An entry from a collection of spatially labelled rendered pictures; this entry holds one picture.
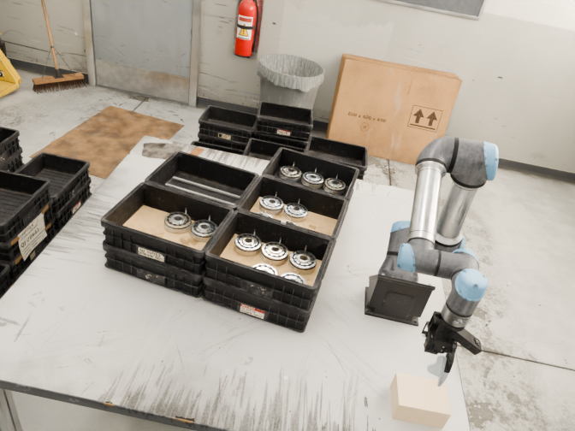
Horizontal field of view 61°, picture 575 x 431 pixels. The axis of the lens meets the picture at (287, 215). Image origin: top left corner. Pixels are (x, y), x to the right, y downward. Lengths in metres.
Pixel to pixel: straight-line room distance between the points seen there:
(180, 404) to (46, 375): 0.41
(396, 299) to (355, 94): 2.90
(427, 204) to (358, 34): 3.22
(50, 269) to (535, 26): 4.06
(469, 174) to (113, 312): 1.27
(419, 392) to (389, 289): 0.38
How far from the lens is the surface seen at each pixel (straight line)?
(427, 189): 1.51
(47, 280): 1.97
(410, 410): 1.64
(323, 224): 2.08
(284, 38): 4.62
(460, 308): 1.36
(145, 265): 1.87
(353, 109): 4.53
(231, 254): 1.85
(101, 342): 1.74
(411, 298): 1.87
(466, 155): 1.60
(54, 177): 3.13
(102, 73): 5.24
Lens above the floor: 2.03
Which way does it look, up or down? 35 degrees down
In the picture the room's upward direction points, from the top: 11 degrees clockwise
